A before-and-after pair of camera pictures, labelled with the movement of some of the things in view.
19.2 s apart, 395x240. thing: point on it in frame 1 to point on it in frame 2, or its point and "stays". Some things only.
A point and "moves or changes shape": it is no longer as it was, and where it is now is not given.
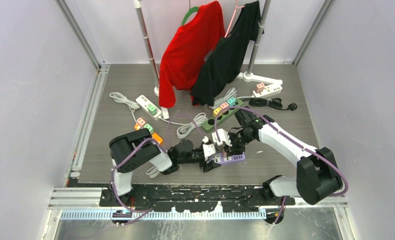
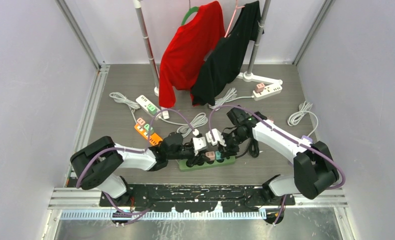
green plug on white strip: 152,109 stays
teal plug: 231,101 moves or changes shape
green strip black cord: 273,102 to 253,149
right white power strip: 269,90 stays
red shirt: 185,53 stays
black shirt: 227,61 stays
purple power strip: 219,157 to 307,137
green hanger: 192,10 stays
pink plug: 224,105 moves or changes shape
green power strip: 209,123 to 228,161
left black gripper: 206,166 to 195,159
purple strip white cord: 153,172 to 304,108
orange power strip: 156,136 stays
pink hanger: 232,17 stays
